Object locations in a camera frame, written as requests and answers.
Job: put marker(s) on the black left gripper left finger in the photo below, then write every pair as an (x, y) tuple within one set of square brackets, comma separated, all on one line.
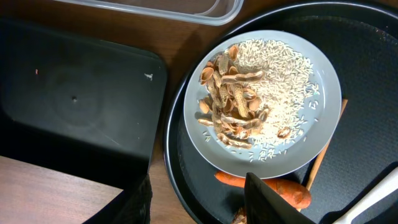
[(131, 206)]

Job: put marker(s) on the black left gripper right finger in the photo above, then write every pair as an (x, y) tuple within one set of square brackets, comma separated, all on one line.
[(265, 206)]

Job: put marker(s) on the wooden chopstick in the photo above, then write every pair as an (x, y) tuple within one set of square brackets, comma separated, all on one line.
[(318, 161)]

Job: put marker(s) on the white plastic fork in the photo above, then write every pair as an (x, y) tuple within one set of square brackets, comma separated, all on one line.
[(384, 188)]

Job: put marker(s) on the brown food scrap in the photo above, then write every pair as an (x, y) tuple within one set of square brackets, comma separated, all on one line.
[(240, 217)]

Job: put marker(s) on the orange carrot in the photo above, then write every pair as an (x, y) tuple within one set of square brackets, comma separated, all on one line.
[(293, 193)]

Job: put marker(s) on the grey plate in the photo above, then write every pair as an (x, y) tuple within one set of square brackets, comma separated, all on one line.
[(320, 114)]

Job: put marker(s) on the black rectangular bin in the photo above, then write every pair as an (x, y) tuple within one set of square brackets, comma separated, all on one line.
[(78, 105)]

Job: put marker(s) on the pile of white rice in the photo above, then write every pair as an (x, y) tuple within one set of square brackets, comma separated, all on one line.
[(283, 84)]

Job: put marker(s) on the clear plastic bin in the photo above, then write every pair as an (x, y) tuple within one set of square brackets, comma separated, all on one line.
[(206, 12)]

